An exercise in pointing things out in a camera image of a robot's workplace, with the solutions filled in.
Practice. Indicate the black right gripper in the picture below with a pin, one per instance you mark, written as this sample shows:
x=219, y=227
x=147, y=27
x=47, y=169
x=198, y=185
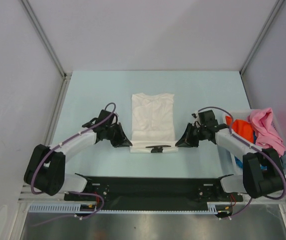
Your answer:
x=187, y=140

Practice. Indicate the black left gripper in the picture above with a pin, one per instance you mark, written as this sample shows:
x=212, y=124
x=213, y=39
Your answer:
x=121, y=141

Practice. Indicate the white t shirt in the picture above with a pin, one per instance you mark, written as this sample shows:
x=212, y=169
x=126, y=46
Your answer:
x=152, y=124

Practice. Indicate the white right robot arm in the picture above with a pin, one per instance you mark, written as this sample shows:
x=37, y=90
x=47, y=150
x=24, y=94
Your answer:
x=262, y=172

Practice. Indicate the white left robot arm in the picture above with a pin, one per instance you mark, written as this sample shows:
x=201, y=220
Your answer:
x=46, y=171

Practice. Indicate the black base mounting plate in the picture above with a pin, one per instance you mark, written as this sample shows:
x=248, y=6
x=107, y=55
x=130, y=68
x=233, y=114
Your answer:
x=139, y=193

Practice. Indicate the orange t shirt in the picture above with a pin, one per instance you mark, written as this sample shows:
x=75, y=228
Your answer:
x=244, y=129

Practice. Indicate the pink t shirt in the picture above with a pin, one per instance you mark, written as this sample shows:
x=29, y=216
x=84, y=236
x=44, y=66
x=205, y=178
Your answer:
x=261, y=121

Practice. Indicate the light blue t shirt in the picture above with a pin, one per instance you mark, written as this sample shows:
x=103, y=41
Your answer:
x=283, y=160

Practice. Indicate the white slotted cable duct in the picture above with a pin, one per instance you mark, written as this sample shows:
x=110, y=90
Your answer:
x=84, y=208

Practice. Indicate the aluminium frame rail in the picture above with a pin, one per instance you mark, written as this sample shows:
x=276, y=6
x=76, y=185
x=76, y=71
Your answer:
x=26, y=196

